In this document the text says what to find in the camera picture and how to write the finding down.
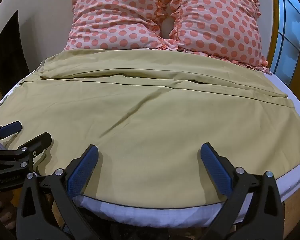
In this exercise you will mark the window with yellow frame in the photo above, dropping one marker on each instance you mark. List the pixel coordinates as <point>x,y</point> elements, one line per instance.
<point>288,37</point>

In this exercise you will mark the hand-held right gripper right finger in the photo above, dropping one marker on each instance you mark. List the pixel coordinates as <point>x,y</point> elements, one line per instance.
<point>216,172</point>

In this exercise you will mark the dark door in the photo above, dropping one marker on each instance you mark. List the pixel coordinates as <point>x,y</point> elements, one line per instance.
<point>8,52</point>

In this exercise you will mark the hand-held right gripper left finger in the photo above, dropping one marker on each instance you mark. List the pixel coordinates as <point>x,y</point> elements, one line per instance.
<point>83,171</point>

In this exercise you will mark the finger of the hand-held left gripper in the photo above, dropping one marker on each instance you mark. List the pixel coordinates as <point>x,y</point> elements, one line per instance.
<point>37,141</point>
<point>11,128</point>

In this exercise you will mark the pink polka dot pillow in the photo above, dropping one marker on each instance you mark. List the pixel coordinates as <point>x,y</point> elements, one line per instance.
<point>220,22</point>
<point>112,17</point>

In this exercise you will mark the yellow-green bed cover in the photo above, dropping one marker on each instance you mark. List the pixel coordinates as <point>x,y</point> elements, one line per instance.
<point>150,120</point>

